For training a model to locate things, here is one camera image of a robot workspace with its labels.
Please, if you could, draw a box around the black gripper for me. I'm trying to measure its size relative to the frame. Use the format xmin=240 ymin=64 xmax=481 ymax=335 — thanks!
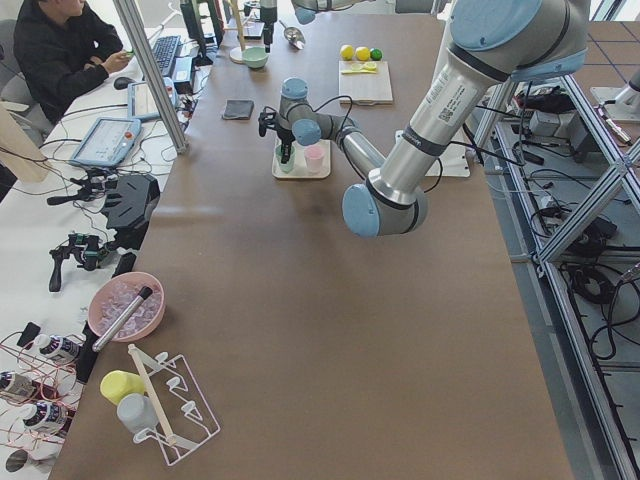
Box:
xmin=258 ymin=106 xmax=295 ymax=164
xmin=259 ymin=0 xmax=278 ymax=53

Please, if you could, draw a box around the green cup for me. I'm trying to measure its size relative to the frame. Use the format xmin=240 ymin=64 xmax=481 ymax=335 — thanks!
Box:
xmin=275 ymin=146 xmax=295 ymax=173

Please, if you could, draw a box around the pink cup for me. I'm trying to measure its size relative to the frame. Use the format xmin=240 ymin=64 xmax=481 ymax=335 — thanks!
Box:
xmin=304 ymin=144 xmax=325 ymax=174

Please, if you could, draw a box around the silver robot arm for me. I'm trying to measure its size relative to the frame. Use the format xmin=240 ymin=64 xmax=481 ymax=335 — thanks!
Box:
xmin=259 ymin=0 xmax=361 ymax=53
xmin=258 ymin=1 xmax=590 ymax=237

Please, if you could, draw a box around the beige tray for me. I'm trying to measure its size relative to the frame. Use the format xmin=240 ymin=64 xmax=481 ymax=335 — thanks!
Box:
xmin=272 ymin=139 xmax=331 ymax=180

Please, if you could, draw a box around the metal scoop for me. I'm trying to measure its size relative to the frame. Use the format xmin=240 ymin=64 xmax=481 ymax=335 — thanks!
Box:
xmin=278 ymin=20 xmax=306 ymax=50

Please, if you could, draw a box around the mint green bowl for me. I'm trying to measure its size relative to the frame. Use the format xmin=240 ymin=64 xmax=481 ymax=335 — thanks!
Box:
xmin=242 ymin=46 xmax=269 ymax=69

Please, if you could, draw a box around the wooden mug tree stand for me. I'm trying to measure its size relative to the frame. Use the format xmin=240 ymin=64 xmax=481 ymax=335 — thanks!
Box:
xmin=225 ymin=0 xmax=246 ymax=64

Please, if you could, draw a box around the grey folded cloth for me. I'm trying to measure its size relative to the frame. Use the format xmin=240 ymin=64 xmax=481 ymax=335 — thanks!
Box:
xmin=222 ymin=99 xmax=254 ymax=120

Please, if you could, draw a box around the black monitor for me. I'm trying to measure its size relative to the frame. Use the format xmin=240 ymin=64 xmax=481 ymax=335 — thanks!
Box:
xmin=180 ymin=0 xmax=215 ymax=66

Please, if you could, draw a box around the yellow lemon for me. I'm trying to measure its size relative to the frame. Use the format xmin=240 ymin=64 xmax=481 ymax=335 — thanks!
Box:
xmin=354 ymin=46 xmax=371 ymax=62
xmin=340 ymin=44 xmax=355 ymax=61

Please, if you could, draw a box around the wooden cutting board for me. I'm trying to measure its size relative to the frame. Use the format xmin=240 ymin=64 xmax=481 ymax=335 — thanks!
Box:
xmin=338 ymin=61 xmax=393 ymax=105

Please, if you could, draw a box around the black keyboard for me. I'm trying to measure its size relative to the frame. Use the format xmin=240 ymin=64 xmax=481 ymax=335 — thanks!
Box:
xmin=152 ymin=35 xmax=182 ymax=77

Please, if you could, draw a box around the yellow plastic knife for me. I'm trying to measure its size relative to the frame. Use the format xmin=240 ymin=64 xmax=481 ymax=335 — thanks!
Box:
xmin=340 ymin=69 xmax=378 ymax=75

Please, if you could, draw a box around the green lime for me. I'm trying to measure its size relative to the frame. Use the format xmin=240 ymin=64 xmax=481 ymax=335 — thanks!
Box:
xmin=370 ymin=48 xmax=383 ymax=61

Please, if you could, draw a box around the blue teach pendant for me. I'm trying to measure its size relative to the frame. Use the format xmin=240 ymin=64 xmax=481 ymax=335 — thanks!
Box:
xmin=69 ymin=117 xmax=141 ymax=167
xmin=127 ymin=77 xmax=179 ymax=122

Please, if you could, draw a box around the metal muddler stick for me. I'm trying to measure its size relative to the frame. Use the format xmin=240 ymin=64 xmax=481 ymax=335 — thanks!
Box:
xmin=92 ymin=286 xmax=153 ymax=353

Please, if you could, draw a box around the seated person in black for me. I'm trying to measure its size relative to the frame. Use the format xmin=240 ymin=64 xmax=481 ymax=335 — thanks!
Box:
xmin=14 ymin=0 xmax=132 ymax=124

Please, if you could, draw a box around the pink bowl with ice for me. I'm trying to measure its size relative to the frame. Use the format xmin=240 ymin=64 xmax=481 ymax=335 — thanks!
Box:
xmin=87 ymin=271 xmax=167 ymax=344

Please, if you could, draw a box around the yellow cup on rack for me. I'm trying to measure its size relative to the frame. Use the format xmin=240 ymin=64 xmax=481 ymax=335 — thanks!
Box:
xmin=100 ymin=370 xmax=146 ymax=406

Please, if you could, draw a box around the grey cup on rack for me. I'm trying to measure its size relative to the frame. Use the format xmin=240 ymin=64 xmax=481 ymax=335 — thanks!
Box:
xmin=117 ymin=393 xmax=159 ymax=434

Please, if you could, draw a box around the white wire cup rack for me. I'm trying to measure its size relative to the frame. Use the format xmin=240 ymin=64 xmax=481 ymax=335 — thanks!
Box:
xmin=128 ymin=344 xmax=222 ymax=467

